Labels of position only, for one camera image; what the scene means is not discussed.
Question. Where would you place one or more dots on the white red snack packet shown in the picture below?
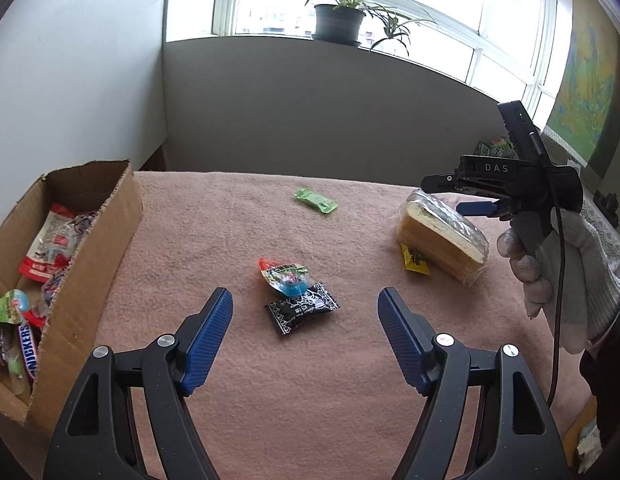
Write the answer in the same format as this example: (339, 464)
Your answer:
(52, 247)

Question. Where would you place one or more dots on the potted spider plant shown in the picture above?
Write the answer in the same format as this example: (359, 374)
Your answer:
(340, 20)

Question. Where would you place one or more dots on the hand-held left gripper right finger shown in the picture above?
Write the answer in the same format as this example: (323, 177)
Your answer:
(402, 335)

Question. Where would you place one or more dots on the brown cardboard box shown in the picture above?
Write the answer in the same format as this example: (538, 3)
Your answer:
(90, 285)

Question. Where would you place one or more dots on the green candy packet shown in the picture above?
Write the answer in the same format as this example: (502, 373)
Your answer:
(317, 201)

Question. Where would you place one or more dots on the blue snack packet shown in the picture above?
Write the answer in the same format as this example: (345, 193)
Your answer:
(10, 305)

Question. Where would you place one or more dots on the plastic sandwich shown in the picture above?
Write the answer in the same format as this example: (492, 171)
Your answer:
(440, 240)

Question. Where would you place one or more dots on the small pale green candy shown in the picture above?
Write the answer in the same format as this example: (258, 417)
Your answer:
(17, 369)

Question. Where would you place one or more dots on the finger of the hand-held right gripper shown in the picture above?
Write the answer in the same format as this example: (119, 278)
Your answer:
(442, 182)
(475, 207)

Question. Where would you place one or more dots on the black patterned snack packet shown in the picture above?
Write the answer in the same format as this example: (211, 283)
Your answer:
(300, 310)

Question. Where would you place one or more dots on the clear red date packet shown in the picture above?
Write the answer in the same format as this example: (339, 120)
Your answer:
(84, 224)

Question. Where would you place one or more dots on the colourful jelly cup packet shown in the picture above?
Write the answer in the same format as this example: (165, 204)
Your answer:
(286, 280)

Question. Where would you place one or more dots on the green printed bag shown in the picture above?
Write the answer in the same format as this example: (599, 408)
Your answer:
(492, 147)

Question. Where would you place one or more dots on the person's right hand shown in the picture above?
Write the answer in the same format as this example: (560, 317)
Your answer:
(585, 280)

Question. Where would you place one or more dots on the white framed window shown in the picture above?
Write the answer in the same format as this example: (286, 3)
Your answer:
(505, 20)

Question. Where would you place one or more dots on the white cabinet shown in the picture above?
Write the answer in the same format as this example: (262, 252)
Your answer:
(75, 85)

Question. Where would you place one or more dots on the wall map poster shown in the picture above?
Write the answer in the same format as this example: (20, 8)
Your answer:
(585, 90)

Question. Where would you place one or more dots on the dark teapot ornament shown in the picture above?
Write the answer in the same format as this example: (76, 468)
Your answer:
(607, 204)

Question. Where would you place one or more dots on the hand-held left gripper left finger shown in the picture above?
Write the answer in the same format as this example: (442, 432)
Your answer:
(210, 330)

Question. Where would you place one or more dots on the small yellow snack packet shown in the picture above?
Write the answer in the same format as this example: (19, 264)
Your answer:
(415, 260)

